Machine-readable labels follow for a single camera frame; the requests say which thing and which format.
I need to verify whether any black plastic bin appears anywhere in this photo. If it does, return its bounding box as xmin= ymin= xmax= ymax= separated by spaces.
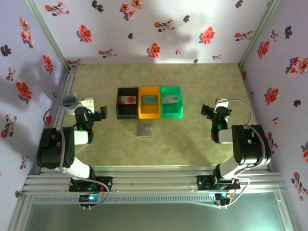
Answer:
xmin=116 ymin=87 xmax=140 ymax=120

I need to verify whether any controller board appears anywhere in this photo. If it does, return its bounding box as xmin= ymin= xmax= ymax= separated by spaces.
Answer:
xmin=78 ymin=194 xmax=102 ymax=210
xmin=215 ymin=192 xmax=236 ymax=209

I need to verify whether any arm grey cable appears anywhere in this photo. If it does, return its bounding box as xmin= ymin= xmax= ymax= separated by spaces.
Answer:
xmin=43 ymin=102 xmax=110 ymax=210
xmin=216 ymin=98 xmax=268 ymax=209

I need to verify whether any white red card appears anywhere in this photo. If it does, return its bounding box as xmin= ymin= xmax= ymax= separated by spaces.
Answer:
xmin=120 ymin=95 xmax=138 ymax=106

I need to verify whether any aluminium frame strut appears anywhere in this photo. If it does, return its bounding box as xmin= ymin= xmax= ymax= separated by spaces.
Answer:
xmin=276 ymin=192 xmax=298 ymax=231
xmin=7 ymin=194 xmax=33 ymax=231

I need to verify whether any left arm grey cable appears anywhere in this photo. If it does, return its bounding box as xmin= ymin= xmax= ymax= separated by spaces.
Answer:
xmin=43 ymin=102 xmax=110 ymax=210

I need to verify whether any left controller board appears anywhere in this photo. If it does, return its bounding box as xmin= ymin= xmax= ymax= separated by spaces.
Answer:
xmin=78 ymin=194 xmax=102 ymax=210

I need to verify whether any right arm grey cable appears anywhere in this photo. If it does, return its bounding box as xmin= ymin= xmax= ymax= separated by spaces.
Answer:
xmin=216 ymin=98 xmax=268 ymax=209

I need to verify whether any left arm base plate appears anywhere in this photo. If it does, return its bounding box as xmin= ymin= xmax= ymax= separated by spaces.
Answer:
xmin=69 ymin=176 xmax=114 ymax=193

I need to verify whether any grey card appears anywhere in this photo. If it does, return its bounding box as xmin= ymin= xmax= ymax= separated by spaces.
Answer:
xmin=163 ymin=94 xmax=180 ymax=104

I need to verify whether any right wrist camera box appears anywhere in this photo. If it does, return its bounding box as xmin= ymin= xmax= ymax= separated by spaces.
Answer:
xmin=215 ymin=98 xmax=229 ymax=109

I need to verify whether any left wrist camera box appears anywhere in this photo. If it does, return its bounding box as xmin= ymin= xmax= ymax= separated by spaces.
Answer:
xmin=81 ymin=98 xmax=95 ymax=113

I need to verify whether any blue mug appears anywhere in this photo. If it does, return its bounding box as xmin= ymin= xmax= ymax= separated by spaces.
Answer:
xmin=62 ymin=92 xmax=82 ymax=116

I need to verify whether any right controller board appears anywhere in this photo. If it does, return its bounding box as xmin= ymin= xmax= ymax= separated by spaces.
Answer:
xmin=215 ymin=192 xmax=236 ymax=209

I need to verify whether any teal card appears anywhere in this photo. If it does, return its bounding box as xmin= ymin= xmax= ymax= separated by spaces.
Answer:
xmin=141 ymin=95 xmax=159 ymax=105

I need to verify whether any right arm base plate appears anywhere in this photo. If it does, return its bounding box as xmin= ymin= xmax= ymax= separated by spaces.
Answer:
xmin=196 ymin=175 xmax=241 ymax=192

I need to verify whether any orange plastic bin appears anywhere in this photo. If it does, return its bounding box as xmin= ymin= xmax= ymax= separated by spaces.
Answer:
xmin=138 ymin=86 xmax=162 ymax=120

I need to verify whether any aluminium side rail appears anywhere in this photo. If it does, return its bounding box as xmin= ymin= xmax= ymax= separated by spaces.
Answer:
xmin=38 ymin=65 xmax=78 ymax=174

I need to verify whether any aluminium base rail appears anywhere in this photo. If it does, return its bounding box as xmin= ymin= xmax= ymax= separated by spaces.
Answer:
xmin=23 ymin=165 xmax=285 ymax=195

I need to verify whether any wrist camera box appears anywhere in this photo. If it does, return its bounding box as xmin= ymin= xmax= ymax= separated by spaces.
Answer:
xmin=215 ymin=98 xmax=229 ymax=109
xmin=81 ymin=98 xmax=95 ymax=113

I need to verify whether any slotted cable duct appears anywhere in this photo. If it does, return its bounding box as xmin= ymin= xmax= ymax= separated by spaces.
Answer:
xmin=31 ymin=193 xmax=282 ymax=205

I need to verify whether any green plastic bin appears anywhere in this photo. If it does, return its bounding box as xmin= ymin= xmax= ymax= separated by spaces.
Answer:
xmin=160 ymin=86 xmax=185 ymax=119

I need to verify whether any aluminium corner post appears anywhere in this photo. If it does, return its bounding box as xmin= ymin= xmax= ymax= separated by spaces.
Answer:
xmin=24 ymin=0 xmax=72 ymax=71
xmin=237 ymin=0 xmax=282 ymax=69

